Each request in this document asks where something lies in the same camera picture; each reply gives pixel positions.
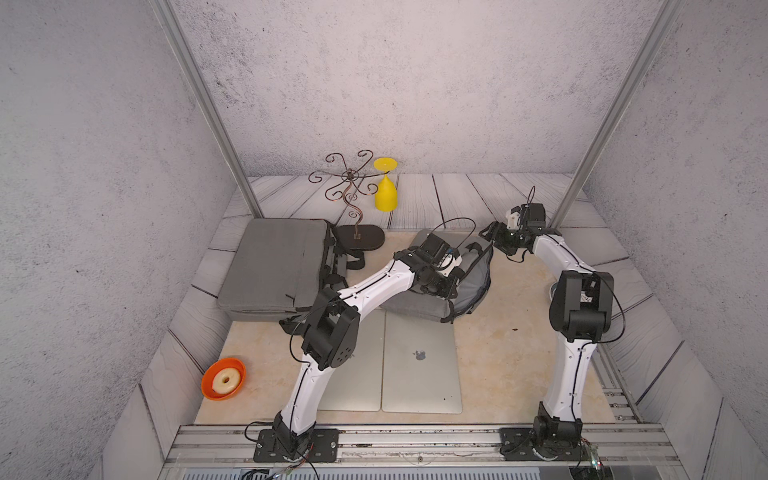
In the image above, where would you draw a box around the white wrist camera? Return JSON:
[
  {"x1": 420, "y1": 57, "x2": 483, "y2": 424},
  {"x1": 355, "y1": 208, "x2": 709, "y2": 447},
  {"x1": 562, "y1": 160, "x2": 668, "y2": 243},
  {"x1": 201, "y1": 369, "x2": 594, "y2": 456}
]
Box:
[
  {"x1": 506, "y1": 206, "x2": 521, "y2": 231},
  {"x1": 436, "y1": 248, "x2": 462, "y2": 277}
]

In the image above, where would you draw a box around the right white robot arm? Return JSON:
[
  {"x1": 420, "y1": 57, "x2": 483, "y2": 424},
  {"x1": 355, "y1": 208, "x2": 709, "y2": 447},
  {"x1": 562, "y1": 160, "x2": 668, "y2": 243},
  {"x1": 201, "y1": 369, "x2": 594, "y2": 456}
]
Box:
[{"x1": 480, "y1": 203, "x2": 614, "y2": 450}]

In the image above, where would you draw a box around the left aluminium frame post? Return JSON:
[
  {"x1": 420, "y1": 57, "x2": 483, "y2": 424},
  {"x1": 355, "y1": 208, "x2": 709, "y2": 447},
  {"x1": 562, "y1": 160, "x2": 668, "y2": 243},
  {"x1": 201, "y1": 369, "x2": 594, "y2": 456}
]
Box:
[{"x1": 149, "y1": 0, "x2": 264, "y2": 218}]

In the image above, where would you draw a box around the white donut in bowl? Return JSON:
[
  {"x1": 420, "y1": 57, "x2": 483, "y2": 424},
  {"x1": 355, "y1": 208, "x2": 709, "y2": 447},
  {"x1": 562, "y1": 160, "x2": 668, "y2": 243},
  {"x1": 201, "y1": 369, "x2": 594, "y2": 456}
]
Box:
[{"x1": 212, "y1": 367, "x2": 242, "y2": 396}]

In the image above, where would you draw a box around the front aluminium rail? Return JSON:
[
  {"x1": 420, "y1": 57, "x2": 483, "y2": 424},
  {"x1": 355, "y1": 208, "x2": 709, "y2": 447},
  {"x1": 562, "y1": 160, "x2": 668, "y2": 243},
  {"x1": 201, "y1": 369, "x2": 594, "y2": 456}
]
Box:
[{"x1": 161, "y1": 423, "x2": 687, "y2": 479}]

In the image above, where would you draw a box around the white plate green red rim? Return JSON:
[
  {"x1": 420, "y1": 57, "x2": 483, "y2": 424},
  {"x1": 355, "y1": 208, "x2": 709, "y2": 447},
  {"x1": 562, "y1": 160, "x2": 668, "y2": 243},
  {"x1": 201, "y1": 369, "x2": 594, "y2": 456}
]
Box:
[{"x1": 549, "y1": 283, "x2": 558, "y2": 304}]

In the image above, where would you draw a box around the aluminium frame post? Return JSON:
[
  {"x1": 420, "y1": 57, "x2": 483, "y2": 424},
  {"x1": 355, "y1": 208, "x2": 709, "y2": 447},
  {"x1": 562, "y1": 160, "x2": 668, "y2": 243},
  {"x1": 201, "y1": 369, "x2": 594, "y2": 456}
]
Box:
[
  {"x1": 149, "y1": 0, "x2": 264, "y2": 218},
  {"x1": 550, "y1": 0, "x2": 685, "y2": 228}
]

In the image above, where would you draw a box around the copper wire jewelry stand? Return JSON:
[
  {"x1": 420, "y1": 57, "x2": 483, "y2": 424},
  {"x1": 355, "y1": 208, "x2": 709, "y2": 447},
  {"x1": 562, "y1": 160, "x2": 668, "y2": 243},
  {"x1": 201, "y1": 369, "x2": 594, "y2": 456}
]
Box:
[{"x1": 307, "y1": 149, "x2": 385, "y2": 252}]

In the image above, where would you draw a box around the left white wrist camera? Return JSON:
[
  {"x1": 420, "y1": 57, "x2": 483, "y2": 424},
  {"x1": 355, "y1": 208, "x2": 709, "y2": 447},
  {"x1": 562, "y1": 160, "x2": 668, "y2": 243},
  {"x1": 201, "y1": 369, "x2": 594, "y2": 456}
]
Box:
[{"x1": 436, "y1": 248, "x2": 462, "y2": 277}]

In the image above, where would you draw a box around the yellow plastic goblet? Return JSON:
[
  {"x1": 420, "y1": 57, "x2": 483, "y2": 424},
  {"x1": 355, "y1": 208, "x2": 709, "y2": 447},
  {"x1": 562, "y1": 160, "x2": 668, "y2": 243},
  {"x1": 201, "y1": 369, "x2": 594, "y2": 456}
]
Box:
[{"x1": 374, "y1": 157, "x2": 398, "y2": 212}]

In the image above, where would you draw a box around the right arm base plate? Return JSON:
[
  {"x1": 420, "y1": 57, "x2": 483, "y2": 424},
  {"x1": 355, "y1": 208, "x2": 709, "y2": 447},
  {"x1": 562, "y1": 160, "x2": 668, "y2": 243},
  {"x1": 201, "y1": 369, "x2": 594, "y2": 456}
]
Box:
[{"x1": 499, "y1": 427, "x2": 589, "y2": 463}]

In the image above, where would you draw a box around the grey zippered laptop bag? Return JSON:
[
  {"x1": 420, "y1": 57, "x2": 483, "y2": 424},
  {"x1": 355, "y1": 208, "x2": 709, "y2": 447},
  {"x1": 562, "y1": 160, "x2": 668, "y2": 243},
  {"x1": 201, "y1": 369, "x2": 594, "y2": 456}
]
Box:
[{"x1": 218, "y1": 219, "x2": 346, "y2": 321}]

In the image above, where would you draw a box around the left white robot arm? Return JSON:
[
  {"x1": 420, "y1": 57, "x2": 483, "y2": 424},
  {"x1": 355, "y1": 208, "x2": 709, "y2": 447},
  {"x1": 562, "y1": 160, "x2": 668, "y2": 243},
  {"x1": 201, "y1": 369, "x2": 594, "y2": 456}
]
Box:
[{"x1": 272, "y1": 233, "x2": 471, "y2": 450}]

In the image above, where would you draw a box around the orange bowl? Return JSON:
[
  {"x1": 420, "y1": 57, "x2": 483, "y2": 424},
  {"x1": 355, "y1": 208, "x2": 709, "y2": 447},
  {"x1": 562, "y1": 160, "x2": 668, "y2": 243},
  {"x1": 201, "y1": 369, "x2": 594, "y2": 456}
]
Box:
[{"x1": 200, "y1": 357, "x2": 246, "y2": 401}]

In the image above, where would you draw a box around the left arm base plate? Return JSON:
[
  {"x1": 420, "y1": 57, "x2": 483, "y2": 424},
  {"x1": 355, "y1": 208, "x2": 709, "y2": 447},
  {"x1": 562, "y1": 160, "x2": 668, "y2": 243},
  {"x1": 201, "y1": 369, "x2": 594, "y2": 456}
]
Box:
[{"x1": 253, "y1": 428, "x2": 340, "y2": 463}]

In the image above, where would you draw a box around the right aluminium frame post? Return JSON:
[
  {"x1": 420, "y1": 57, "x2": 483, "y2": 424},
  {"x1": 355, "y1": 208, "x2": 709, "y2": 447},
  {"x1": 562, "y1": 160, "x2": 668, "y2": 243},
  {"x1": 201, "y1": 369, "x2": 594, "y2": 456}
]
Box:
[{"x1": 550, "y1": 0, "x2": 685, "y2": 228}]

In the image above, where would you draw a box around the silver apple laptop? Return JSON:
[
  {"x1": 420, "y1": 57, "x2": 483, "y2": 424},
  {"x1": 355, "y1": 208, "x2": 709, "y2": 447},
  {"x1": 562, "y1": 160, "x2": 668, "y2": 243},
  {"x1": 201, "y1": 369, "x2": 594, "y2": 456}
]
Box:
[{"x1": 319, "y1": 309, "x2": 386, "y2": 412}]

